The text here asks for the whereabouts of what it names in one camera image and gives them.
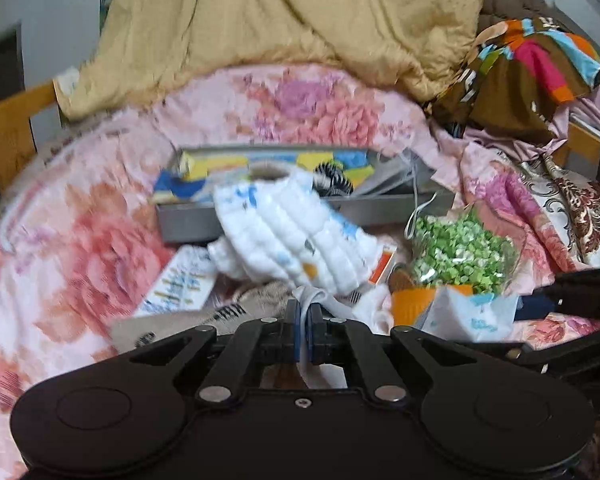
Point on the dark grey cabinet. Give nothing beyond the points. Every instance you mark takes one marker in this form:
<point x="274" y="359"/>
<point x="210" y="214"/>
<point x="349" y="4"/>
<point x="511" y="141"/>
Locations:
<point x="11" y="67"/>

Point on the mauve satin cloth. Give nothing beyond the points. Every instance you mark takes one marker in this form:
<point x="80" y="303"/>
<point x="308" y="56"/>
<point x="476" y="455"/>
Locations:
<point x="583" y="112"/>

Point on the white quilted baby cloth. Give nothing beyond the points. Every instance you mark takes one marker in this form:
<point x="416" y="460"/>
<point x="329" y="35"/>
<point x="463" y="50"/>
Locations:
<point x="283" y="230"/>

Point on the brown damask patterned cloth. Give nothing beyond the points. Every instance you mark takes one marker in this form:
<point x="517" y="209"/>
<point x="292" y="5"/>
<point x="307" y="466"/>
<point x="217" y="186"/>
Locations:
<point x="571" y="202"/>

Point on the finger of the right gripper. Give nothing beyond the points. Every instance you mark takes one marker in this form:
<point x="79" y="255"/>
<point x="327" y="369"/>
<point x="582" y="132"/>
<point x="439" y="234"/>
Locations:
<point x="575" y="293"/>

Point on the grey linen drawstring pouch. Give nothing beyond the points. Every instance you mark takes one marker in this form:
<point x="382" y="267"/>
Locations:
<point x="225" y="310"/>

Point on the brown multicolour striped garment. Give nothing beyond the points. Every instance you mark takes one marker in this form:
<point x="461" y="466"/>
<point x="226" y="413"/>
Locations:
<point x="515" y="77"/>

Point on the orange plastic cap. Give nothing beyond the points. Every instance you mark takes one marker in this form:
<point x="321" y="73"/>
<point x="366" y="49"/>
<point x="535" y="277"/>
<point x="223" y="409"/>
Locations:
<point x="408" y="304"/>

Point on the pink floral bedspread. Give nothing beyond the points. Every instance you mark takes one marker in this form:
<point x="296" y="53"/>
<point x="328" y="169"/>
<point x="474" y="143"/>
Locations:
<point x="79" y="241"/>

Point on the wooden bed rail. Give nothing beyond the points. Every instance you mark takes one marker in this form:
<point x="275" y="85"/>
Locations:
<point x="17" y="146"/>

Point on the yellow dotted quilt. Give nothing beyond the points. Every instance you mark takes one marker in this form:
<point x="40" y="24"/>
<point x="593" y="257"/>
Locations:
<point x="149" y="48"/>

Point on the blue white tissue packet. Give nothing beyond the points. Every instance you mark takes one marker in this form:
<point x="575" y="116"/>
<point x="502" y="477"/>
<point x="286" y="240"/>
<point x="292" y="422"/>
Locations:
<point x="475" y="318"/>

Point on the orange white small box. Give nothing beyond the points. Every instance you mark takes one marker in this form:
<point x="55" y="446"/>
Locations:
<point x="384" y="265"/>

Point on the colourful cloth inside box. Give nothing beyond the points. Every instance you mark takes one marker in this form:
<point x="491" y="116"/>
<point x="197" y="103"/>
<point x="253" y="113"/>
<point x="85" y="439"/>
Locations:
<point x="192" y="175"/>

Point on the green bead bag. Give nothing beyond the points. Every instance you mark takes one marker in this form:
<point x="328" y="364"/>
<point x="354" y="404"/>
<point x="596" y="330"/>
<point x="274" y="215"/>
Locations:
<point x="462" y="250"/>

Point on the black white striped sock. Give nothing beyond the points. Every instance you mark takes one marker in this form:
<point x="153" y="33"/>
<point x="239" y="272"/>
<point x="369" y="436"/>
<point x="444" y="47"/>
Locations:
<point x="329" y="180"/>

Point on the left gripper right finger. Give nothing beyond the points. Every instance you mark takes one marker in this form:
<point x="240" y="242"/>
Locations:
<point x="353" y="347"/>

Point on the grey shallow cardboard box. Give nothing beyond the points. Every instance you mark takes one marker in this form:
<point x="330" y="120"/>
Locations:
<point x="402" y="186"/>

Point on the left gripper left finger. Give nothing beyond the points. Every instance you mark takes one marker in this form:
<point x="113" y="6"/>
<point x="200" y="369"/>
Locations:
<point x="255" y="345"/>

